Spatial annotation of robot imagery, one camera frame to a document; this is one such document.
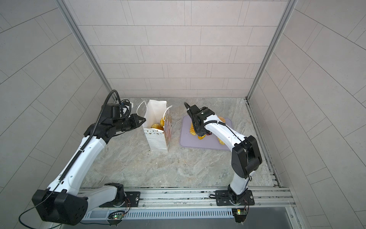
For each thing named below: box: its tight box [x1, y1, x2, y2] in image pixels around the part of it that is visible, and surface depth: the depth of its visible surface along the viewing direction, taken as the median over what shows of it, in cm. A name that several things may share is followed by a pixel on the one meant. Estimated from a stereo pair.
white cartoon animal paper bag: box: [142, 99, 173, 153], surface depth 82 cm
